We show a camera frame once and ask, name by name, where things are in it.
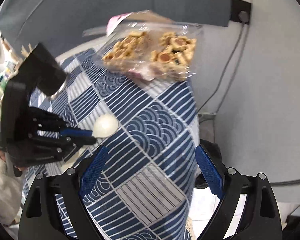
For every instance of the wooden chopstick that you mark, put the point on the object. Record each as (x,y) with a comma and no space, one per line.
(22,50)
(30,47)

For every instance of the plain white spoon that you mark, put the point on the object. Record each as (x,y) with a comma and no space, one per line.
(105,126)

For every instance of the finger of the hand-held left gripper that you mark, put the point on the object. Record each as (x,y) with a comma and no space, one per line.
(76,131)
(80,140)

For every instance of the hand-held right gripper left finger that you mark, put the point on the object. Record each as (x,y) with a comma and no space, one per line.
(93,170)

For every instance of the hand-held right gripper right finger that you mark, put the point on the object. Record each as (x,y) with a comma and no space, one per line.
(210,170)

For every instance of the blue patterned tablecloth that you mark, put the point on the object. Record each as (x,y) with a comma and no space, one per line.
(145,135)

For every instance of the grey backdrop board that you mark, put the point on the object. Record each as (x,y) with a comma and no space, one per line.
(90,5)

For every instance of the white spoon with bear print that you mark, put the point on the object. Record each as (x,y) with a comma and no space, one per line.
(68,165)

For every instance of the person's left forearm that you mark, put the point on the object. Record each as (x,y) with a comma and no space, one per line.
(2,192)

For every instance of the clear bag of cookies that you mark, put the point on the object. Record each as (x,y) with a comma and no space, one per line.
(140,52)

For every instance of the black wall socket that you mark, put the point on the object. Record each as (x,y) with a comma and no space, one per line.
(240,13)

